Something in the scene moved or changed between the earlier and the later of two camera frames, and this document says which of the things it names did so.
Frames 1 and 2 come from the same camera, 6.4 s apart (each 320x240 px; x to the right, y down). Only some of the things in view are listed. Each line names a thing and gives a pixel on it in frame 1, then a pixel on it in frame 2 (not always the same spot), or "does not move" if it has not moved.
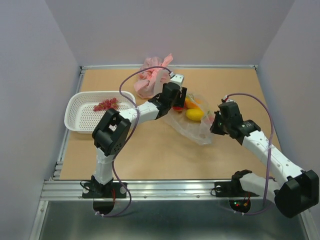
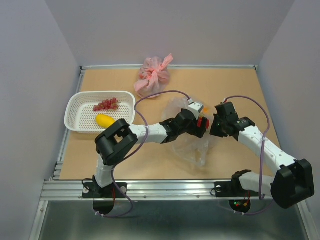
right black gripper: [214, 128] does not move
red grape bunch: [107, 104] does not move
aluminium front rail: [139, 190] does not move
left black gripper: [181, 101] → [195, 130]
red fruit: [177, 108] → [199, 123]
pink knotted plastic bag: [150, 81] does not move
